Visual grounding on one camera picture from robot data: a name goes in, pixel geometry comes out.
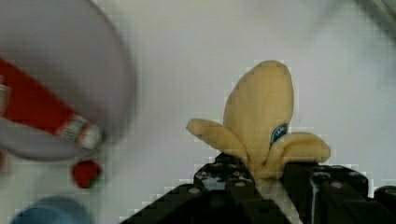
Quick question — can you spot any red plush ketchup bottle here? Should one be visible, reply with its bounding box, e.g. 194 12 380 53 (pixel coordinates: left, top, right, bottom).
0 60 104 149

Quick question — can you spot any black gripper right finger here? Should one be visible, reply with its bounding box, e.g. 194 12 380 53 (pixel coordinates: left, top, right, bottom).
281 162 396 224

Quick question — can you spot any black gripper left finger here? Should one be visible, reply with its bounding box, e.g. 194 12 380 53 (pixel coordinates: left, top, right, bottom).
121 153 291 224

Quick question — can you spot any red strawberry toy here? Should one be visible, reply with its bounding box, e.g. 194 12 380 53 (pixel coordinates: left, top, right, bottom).
72 161 102 189

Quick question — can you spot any yellow plush banana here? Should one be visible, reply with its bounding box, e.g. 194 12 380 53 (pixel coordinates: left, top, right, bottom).
187 61 331 180

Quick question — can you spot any lilac oval plate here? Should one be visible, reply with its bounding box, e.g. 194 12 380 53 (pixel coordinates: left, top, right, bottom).
0 0 135 149

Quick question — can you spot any blue bowl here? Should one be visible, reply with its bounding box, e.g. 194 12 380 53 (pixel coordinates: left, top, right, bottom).
10 196 93 224

